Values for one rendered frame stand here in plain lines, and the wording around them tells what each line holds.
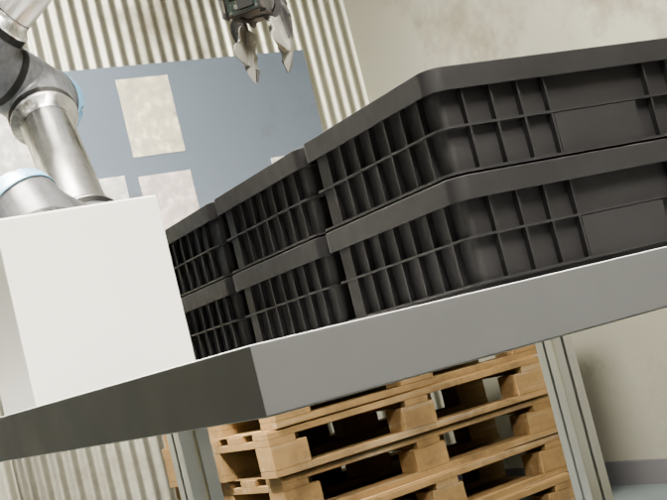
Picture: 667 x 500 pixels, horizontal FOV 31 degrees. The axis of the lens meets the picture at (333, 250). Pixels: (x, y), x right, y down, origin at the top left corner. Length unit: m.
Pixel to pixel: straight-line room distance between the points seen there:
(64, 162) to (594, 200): 0.95
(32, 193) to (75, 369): 0.30
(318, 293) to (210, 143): 3.14
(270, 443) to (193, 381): 2.57
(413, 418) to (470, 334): 2.83
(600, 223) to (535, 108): 0.14
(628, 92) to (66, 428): 0.71
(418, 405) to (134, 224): 2.09
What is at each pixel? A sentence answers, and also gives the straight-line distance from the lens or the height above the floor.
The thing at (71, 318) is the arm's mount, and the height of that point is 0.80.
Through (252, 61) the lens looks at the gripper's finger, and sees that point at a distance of 1.98.
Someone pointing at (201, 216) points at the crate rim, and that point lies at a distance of 1.74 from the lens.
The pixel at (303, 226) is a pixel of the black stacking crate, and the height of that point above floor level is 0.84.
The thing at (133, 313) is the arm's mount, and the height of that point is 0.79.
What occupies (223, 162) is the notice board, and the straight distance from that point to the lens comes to 4.59.
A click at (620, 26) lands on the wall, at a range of 3.93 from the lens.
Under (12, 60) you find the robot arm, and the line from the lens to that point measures 2.06.
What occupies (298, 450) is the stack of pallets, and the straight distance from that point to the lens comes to 3.33.
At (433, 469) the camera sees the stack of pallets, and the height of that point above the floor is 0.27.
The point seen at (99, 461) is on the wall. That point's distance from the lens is 4.26.
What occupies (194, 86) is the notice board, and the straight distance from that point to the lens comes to 4.63.
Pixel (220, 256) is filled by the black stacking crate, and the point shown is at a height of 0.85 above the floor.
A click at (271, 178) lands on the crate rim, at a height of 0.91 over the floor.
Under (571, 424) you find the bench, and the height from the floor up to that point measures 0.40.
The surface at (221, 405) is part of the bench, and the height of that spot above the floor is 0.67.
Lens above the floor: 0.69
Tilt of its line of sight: 5 degrees up
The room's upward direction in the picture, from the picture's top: 14 degrees counter-clockwise
